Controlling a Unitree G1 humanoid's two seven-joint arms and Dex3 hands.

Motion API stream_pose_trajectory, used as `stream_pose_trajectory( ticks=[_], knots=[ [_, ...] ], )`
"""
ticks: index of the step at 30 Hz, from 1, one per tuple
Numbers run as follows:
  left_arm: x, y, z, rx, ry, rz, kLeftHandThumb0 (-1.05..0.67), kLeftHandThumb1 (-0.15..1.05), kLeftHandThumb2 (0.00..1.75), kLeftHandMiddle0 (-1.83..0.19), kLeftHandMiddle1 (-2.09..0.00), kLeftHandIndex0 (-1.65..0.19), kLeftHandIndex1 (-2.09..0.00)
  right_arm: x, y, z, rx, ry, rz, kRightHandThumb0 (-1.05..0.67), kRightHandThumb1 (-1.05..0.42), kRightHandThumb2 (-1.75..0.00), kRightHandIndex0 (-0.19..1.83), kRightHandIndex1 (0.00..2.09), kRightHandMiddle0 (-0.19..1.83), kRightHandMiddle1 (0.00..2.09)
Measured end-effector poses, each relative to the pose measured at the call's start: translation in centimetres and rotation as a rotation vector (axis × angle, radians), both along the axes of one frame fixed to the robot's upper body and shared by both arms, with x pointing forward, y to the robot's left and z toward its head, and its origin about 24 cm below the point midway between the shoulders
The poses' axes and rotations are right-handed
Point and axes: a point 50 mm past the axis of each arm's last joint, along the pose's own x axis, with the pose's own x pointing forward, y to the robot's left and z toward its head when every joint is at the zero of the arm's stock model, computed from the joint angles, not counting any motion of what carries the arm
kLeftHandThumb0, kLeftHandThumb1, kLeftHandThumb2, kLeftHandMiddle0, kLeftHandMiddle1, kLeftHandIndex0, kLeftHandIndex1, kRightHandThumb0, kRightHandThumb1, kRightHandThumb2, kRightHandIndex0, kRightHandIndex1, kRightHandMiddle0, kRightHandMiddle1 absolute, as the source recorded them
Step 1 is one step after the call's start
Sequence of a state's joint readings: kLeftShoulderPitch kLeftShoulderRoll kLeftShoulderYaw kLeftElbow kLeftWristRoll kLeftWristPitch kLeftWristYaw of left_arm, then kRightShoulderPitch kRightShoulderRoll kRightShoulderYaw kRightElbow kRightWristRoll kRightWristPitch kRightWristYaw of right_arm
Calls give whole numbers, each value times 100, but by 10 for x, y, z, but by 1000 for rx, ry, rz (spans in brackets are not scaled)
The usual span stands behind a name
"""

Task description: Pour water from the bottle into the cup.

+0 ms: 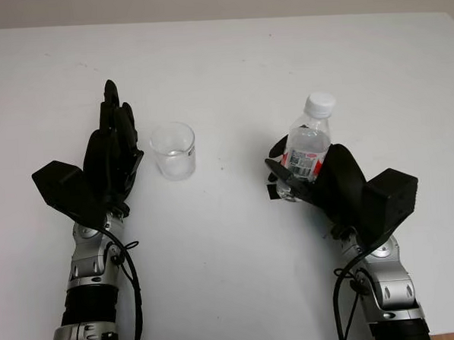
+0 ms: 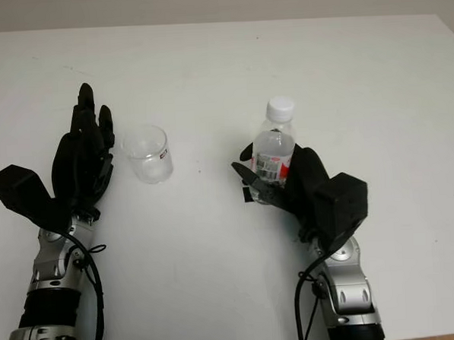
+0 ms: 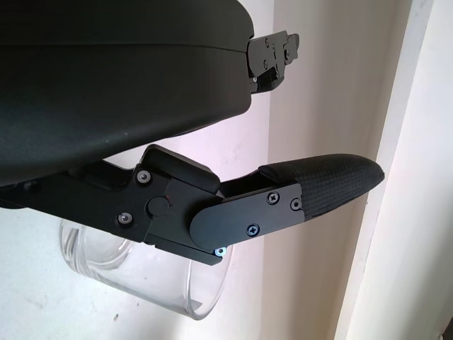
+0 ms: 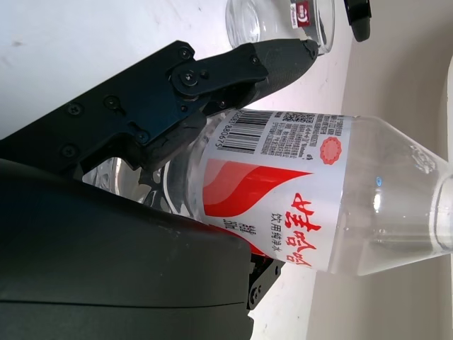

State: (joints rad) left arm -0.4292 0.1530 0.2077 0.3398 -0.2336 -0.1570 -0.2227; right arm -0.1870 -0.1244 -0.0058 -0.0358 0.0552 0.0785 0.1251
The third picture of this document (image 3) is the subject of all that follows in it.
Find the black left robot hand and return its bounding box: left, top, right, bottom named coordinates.
left=0, top=0, right=386, bottom=267

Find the clear plastic cup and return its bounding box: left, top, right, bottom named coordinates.
left=58, top=217, right=236, bottom=322

